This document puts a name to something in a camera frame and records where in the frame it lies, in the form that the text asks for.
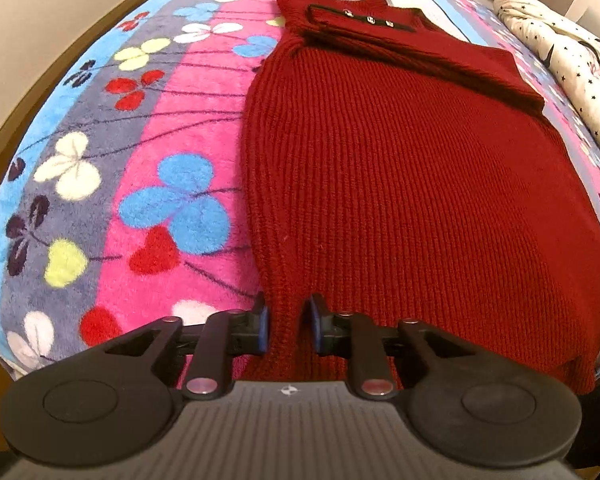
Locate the cream star-print quilt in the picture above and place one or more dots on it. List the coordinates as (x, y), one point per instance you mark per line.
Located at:
(570, 60)

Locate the red knit sweater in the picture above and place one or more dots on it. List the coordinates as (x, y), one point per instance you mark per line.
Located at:
(405, 185)

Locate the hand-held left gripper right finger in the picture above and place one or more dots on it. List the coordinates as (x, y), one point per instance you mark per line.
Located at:
(311, 330)

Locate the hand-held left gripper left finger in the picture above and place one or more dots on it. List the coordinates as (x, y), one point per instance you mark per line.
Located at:
(264, 330)

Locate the floral striped blanket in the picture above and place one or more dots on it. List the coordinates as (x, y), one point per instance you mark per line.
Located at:
(130, 110)

